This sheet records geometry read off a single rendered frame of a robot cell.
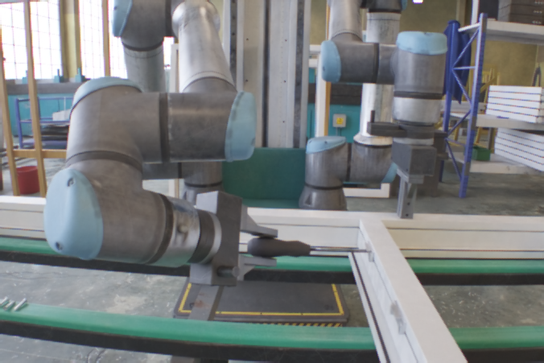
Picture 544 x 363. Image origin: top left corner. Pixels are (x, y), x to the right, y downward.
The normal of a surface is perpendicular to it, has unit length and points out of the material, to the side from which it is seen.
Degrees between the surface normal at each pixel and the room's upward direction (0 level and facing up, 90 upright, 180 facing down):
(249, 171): 90
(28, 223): 90
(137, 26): 126
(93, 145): 51
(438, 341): 0
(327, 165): 90
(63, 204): 71
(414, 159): 90
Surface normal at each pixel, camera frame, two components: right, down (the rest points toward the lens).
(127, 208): 0.76, -0.38
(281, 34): 0.00, 0.25
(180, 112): 0.21, -0.26
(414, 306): 0.02, -0.97
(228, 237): 0.78, -0.13
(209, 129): 0.24, 0.17
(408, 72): -0.70, 0.17
